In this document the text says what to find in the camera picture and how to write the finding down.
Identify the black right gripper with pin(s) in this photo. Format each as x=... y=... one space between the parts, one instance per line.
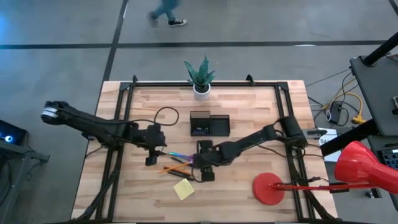
x=214 y=155

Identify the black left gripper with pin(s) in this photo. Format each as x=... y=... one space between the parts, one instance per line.
x=150 y=138

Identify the black pen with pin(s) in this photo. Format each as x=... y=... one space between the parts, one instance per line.
x=182 y=175
x=178 y=160

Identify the black binder clip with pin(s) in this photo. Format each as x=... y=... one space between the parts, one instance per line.
x=197 y=131

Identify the yellow sticky note pad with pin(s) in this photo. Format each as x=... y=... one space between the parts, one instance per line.
x=184 y=189

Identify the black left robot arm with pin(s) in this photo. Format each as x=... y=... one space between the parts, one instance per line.
x=93 y=124

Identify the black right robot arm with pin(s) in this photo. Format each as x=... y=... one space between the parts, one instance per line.
x=248 y=141

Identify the black mesh desk organizer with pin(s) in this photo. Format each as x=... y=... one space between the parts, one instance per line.
x=219 y=126

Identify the white plant pot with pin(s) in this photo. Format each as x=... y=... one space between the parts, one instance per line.
x=201 y=95

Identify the red desk lamp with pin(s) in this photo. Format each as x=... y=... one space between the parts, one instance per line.
x=267 y=189

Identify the green spiky plant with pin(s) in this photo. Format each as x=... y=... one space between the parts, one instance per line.
x=200 y=73

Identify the white paper sheet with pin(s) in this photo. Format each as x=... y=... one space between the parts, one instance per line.
x=331 y=137

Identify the black metal stand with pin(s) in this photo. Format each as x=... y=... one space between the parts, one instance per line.
x=18 y=149

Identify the person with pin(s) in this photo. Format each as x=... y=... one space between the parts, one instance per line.
x=164 y=7

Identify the black power adapter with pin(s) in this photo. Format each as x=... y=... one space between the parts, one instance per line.
x=335 y=112

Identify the blue-lit black device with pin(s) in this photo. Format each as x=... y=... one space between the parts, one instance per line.
x=12 y=132

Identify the black diagonal beam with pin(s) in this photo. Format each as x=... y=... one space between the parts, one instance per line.
x=348 y=138

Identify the black keyboard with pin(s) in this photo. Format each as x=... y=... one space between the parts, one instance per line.
x=390 y=157

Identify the dark grey desk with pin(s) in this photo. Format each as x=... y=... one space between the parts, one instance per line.
x=379 y=93

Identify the black pole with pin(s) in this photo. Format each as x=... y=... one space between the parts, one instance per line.
x=382 y=49

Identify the black aluminium table frame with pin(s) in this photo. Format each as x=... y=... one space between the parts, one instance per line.
x=217 y=84

